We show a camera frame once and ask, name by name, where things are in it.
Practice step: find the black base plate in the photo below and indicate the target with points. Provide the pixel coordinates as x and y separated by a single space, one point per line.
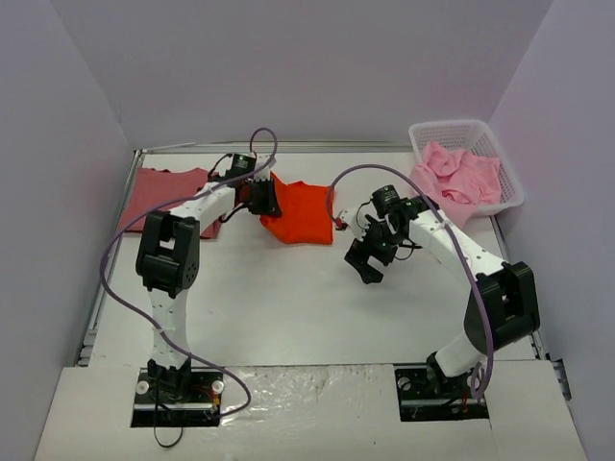
197 405
420 402

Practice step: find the light pink t shirt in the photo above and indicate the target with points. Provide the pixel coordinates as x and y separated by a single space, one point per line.
458 181

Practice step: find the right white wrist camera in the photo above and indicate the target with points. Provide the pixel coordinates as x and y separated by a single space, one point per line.
355 220

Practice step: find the dusty red folded t shirt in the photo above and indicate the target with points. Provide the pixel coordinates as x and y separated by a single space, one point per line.
153 187

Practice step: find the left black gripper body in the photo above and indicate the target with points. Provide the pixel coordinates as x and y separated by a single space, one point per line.
268 198

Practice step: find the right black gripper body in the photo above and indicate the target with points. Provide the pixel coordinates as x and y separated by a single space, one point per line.
367 254

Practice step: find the orange t shirt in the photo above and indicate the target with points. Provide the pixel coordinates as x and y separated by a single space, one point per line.
305 214

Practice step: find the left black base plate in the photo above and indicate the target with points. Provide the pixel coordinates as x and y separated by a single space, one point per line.
197 405

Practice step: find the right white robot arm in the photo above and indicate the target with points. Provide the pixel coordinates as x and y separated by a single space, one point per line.
502 305

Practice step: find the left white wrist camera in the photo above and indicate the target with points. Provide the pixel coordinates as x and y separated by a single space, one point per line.
262 171

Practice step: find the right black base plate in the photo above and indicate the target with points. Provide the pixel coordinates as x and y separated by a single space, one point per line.
420 402

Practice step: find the white plastic basket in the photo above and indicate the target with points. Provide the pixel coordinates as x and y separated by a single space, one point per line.
475 136

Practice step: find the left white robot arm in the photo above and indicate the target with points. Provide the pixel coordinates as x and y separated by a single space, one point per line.
168 257

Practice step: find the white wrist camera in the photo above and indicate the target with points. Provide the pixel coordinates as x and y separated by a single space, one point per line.
262 171
355 220

